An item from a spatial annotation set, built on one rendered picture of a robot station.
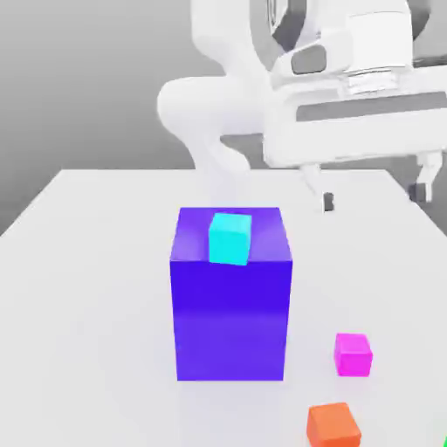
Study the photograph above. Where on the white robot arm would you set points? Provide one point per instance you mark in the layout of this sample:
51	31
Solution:
223	42

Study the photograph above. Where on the small cyan cube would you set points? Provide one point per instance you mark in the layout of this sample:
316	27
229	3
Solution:
229	241

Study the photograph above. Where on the small orange cube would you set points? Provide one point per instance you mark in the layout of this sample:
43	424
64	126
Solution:
331	426

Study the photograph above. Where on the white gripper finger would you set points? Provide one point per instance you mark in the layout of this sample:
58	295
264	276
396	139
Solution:
316	185
429	171

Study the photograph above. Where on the large purple box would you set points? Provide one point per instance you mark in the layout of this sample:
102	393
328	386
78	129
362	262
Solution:
230	321

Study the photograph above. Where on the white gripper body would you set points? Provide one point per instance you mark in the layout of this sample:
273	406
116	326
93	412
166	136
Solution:
349	139

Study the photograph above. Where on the small magenta cube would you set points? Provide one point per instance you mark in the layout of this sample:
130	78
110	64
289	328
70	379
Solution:
352	356

